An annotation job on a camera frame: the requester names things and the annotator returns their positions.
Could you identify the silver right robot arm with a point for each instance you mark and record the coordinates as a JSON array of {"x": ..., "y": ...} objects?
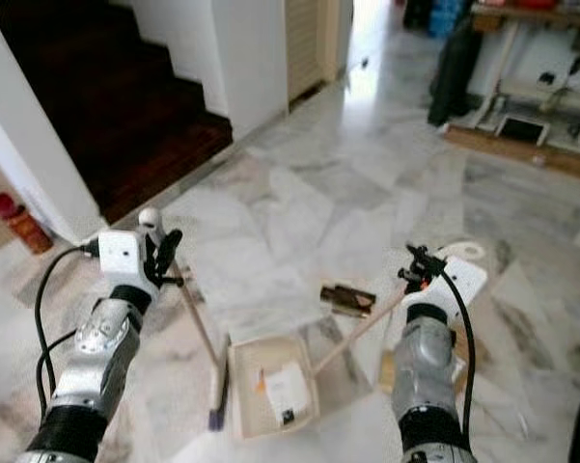
[{"x": 425, "y": 371}]

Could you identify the blue plastic crate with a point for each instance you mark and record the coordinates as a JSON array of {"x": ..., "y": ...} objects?
[{"x": 449, "y": 15}]

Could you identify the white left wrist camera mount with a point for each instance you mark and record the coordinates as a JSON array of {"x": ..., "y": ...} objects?
[{"x": 125, "y": 258}]

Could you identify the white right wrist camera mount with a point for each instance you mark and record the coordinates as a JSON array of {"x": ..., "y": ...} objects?
[{"x": 458, "y": 285}]

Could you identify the white work table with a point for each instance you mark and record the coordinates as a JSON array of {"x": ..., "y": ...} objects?
[{"x": 540, "y": 63}]

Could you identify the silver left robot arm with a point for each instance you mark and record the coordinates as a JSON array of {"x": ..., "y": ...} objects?
[{"x": 92, "y": 357}]

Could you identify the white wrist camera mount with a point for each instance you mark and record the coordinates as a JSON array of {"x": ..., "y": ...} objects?
[
  {"x": 125, "y": 258},
  {"x": 458, "y": 285}
]

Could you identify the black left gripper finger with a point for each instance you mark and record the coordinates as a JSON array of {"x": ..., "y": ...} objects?
[
  {"x": 173, "y": 251},
  {"x": 157, "y": 253}
]

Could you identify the dark brown small box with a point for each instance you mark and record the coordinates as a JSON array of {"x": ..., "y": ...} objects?
[{"x": 347, "y": 299}]

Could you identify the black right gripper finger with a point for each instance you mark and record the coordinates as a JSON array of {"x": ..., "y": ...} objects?
[
  {"x": 413, "y": 260},
  {"x": 432, "y": 257}
]

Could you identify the red incense stick can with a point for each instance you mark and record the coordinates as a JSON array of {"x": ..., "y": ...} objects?
[{"x": 24, "y": 227}]

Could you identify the brown cardboard piece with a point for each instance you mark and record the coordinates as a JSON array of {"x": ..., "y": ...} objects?
[{"x": 389, "y": 371}]

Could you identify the dark wooden staircase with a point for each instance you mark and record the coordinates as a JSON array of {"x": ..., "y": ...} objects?
[{"x": 106, "y": 101}]

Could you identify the white framed tablet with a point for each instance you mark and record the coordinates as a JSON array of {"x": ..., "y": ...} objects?
[{"x": 521, "y": 129}]

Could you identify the light wooden door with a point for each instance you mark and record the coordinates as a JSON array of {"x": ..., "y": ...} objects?
[{"x": 309, "y": 46}]

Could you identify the white printed paper card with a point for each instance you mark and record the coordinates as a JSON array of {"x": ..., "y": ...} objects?
[{"x": 288, "y": 393}]

